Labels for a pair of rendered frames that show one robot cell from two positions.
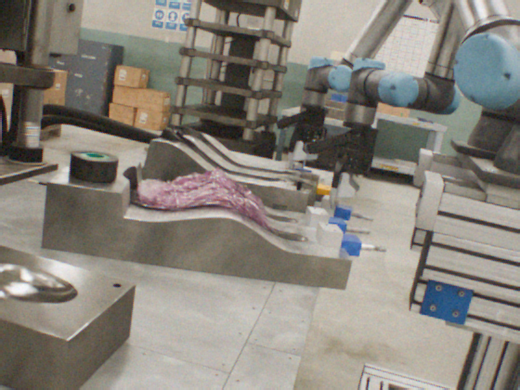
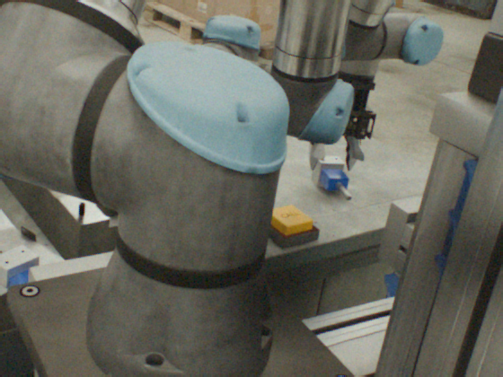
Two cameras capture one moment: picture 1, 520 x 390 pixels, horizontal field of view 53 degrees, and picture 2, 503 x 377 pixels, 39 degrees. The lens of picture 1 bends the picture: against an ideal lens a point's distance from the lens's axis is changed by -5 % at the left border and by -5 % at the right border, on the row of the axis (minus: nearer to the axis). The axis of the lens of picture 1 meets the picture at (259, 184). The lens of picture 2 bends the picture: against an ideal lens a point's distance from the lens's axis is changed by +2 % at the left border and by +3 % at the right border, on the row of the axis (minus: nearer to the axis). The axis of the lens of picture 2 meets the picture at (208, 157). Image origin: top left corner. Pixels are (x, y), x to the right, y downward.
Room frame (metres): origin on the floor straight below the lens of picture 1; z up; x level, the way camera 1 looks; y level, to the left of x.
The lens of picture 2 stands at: (0.64, -0.83, 1.41)
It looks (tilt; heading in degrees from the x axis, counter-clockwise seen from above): 24 degrees down; 44
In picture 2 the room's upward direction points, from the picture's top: 8 degrees clockwise
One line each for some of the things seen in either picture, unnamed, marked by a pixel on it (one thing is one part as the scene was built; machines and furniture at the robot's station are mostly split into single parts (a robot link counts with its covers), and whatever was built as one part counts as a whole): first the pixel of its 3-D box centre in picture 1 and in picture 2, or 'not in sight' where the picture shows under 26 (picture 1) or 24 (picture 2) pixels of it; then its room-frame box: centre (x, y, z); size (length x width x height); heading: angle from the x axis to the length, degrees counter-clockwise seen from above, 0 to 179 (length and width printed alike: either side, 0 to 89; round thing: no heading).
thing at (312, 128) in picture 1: (311, 124); (350, 104); (1.73, -0.13, 0.99); 0.09 x 0.08 x 0.12; 59
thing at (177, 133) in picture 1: (221, 152); not in sight; (1.30, 0.10, 0.92); 0.35 x 0.16 x 0.09; 81
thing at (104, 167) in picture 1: (94, 165); not in sight; (0.87, 0.28, 0.93); 0.08 x 0.08 x 0.04
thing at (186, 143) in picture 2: not in sight; (195, 147); (0.97, -0.49, 1.20); 0.13 x 0.12 x 0.14; 115
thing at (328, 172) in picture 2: (305, 174); (336, 182); (1.72, -0.14, 0.83); 0.13 x 0.05 x 0.05; 59
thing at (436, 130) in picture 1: (396, 147); not in sight; (7.05, -1.67, 0.47); 1.10 x 0.52 x 0.94; 87
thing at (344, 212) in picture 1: (347, 213); not in sight; (1.29, -0.22, 0.83); 0.13 x 0.05 x 0.05; 75
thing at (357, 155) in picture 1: (356, 149); not in sight; (1.30, -0.21, 0.99); 0.09 x 0.08 x 0.12; 75
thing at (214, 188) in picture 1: (207, 192); not in sight; (0.95, 0.09, 0.90); 0.26 x 0.18 x 0.08; 98
